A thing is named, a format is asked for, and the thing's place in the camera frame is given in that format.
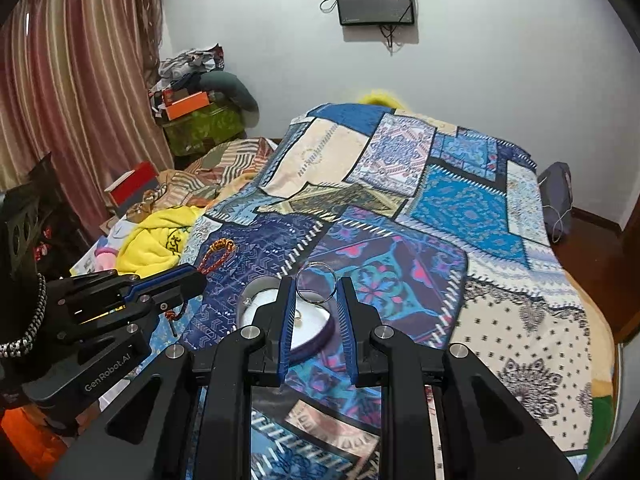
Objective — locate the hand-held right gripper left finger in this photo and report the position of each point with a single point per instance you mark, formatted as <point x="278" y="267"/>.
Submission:
<point x="285" y="322"/>

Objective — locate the small black wall monitor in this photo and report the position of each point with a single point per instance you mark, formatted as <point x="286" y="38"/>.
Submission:
<point x="375" y="1"/>

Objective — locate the brown striped cloth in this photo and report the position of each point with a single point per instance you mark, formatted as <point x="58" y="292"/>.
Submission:
<point x="225" y="165"/>

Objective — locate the patchwork printed blanket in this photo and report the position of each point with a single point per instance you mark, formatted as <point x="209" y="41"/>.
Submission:
<point x="450" y="220"/>

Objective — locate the grey bag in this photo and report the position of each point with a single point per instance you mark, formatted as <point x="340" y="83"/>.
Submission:
<point x="554" y="200"/>

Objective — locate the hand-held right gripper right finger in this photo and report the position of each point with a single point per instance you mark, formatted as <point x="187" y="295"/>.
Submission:
<point x="345" y="332"/>

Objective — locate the silver bangle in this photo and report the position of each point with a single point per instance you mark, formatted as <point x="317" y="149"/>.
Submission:
<point x="316" y="265"/>

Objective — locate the pink striped curtain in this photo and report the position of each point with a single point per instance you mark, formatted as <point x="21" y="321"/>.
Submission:
<point x="75" y="85"/>

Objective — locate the orange box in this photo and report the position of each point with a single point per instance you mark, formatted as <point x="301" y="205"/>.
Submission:
<point x="186" y="105"/>

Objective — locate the yellow cloth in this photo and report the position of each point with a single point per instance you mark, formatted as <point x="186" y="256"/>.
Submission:
<point x="150" y="240"/>

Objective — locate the pile of clothes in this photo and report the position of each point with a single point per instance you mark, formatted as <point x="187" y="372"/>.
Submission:
<point x="187" y="67"/>

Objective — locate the grey neck pillow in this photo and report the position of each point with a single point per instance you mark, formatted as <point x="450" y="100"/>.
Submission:
<point x="235" y="87"/>

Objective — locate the beige bed sheet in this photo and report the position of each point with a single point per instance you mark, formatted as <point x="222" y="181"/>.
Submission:
<point x="602" y="385"/>

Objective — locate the red and white box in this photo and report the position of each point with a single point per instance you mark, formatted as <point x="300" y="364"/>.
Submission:
<point x="132" y="190"/>

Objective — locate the round white jewelry dish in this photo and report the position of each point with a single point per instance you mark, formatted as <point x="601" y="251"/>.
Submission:
<point x="312" y="330"/>

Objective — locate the yellow fluffy pillow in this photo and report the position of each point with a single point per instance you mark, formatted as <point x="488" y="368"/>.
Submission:
<point x="380" y="99"/>

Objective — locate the orange cloth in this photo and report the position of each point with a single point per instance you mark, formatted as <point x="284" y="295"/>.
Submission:
<point x="25" y="445"/>

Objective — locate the green cloth-covered box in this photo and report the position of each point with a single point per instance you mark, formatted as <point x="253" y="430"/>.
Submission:
<point x="205" y="127"/>

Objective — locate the black wooden furniture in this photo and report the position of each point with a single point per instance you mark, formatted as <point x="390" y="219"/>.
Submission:
<point x="30" y="220"/>

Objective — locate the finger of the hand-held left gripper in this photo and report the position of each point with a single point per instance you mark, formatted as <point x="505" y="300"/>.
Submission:
<point x="165" y="282"/>
<point x="100" y="316"/>

